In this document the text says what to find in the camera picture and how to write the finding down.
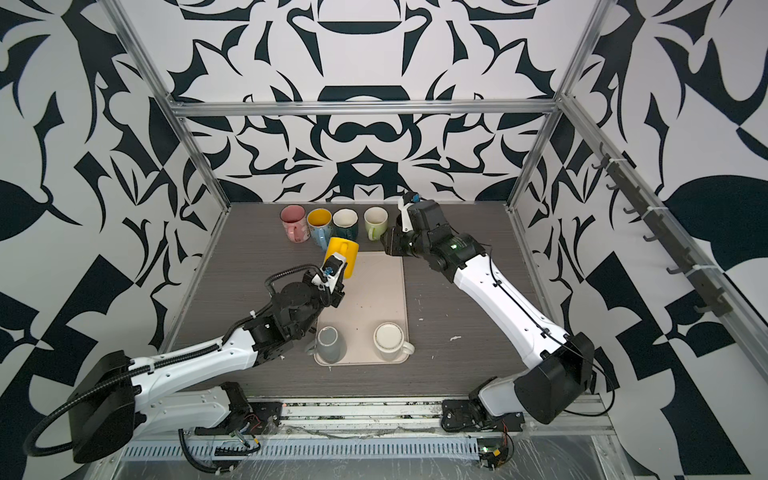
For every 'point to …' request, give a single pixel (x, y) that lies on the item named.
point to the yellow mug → (348, 248)
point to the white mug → (388, 340)
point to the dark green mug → (345, 224)
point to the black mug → (395, 234)
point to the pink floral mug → (294, 222)
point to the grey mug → (329, 345)
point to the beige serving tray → (374, 295)
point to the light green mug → (376, 221)
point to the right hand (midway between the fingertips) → (388, 234)
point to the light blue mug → (320, 221)
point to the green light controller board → (492, 452)
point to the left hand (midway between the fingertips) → (340, 257)
